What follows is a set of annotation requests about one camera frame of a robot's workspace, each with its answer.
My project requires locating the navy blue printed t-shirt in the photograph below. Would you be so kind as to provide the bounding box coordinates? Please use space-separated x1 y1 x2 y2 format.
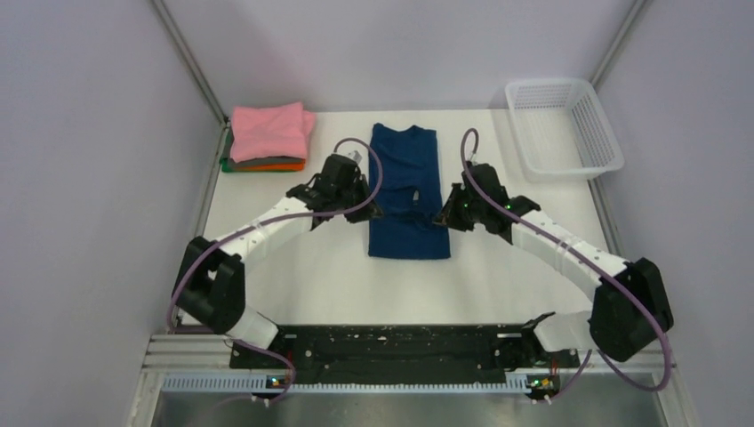
368 124 451 261

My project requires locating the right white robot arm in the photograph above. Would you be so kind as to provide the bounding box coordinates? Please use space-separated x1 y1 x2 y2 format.
435 162 675 367

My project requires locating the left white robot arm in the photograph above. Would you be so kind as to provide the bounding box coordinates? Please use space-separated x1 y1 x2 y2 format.
172 152 382 368

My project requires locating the orange folded t-shirt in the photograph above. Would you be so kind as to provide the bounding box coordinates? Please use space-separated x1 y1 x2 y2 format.
242 158 306 172

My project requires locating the pink folded t-shirt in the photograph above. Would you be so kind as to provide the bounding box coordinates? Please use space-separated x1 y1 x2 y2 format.
229 102 316 162

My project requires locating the green folded t-shirt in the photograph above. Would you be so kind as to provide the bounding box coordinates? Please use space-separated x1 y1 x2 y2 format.
219 157 242 173

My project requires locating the grey folded t-shirt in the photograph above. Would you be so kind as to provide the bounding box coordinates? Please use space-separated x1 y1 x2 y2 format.
219 131 306 173

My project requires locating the white plastic basket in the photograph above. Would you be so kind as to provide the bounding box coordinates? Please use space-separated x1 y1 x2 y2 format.
504 77 625 182

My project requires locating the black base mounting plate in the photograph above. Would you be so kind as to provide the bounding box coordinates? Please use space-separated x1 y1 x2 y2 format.
229 322 580 385

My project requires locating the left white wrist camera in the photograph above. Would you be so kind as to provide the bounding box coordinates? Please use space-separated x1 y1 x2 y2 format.
345 150 363 165

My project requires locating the left vertical metal post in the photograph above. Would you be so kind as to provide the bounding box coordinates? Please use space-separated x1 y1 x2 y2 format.
148 0 228 125

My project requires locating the vertical metal post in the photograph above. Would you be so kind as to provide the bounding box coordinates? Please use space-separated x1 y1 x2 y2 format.
590 0 654 91
148 0 228 125

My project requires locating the white slotted cable duct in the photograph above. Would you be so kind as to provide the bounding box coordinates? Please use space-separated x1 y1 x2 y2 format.
162 373 531 395

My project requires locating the right vertical metal post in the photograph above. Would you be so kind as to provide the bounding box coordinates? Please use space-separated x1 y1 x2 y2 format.
590 0 654 91

